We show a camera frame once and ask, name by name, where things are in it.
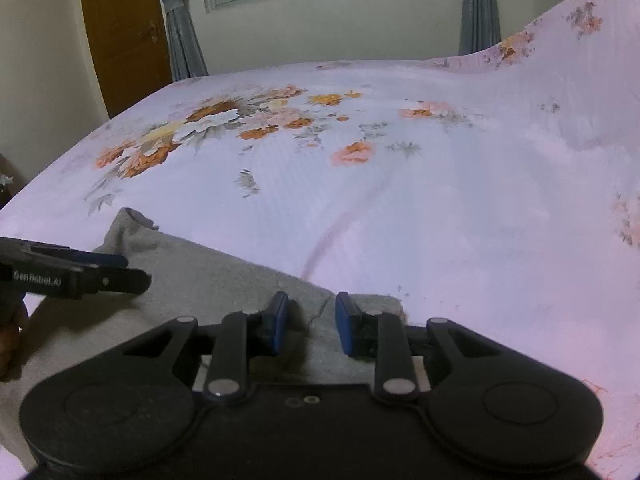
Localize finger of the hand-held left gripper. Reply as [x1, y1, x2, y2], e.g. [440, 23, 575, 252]
[22, 241, 129, 269]
[80, 266, 152, 297]

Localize pink floral bed sheet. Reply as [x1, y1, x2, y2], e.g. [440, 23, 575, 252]
[0, 0, 640, 480]

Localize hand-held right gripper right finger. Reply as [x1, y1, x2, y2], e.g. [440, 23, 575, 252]
[334, 291, 502, 404]

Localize brown wooden door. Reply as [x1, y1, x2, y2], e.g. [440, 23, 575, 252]
[77, 0, 174, 120]

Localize person's left hand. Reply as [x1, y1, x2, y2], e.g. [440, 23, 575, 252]
[0, 302, 32, 382]

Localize grey curtain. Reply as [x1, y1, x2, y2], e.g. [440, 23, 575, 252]
[458, 0, 503, 56]
[150, 0, 210, 83]

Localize grey pants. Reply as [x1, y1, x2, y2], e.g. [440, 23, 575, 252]
[0, 207, 407, 472]

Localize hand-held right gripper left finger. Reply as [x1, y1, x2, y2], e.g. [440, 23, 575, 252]
[122, 291, 291, 405]

